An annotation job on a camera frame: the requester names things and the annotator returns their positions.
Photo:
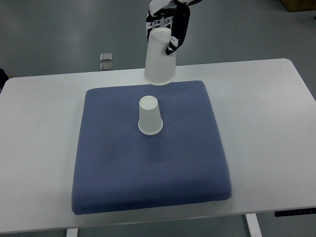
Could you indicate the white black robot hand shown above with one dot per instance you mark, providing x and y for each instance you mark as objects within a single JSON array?
[{"x": 177, "y": 22}]

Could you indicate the white paper cup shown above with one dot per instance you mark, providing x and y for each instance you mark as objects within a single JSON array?
[
  {"x": 160, "y": 68},
  {"x": 150, "y": 121}
]

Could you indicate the upper metal floor plate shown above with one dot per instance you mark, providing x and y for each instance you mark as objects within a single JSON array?
[{"x": 106, "y": 57}]

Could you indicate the metal floor plate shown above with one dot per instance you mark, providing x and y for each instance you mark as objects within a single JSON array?
[
  {"x": 106, "y": 66},
  {"x": 106, "y": 57}
]

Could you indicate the lower metal floor plate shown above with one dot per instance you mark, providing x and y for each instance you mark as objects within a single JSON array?
[{"x": 106, "y": 66}]

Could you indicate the white paper cup on mat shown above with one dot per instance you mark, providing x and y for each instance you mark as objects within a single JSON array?
[{"x": 150, "y": 121}]

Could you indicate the cardboard box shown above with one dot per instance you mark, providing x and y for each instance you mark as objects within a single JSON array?
[{"x": 299, "y": 5}]

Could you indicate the blue textured cushion mat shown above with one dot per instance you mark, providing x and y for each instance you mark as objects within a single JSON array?
[{"x": 119, "y": 168}]

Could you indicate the person in black sweater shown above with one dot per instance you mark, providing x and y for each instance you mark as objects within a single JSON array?
[{"x": 3, "y": 78}]

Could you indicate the white right table leg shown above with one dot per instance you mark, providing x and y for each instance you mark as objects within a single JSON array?
[{"x": 253, "y": 225}]

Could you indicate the white table leg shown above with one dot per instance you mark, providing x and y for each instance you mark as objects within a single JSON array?
[
  {"x": 253, "y": 225},
  {"x": 72, "y": 232}
]

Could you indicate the white left table leg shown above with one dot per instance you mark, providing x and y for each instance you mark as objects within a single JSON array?
[{"x": 72, "y": 232}]

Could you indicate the black table control panel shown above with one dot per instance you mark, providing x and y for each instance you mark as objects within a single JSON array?
[{"x": 295, "y": 212}]

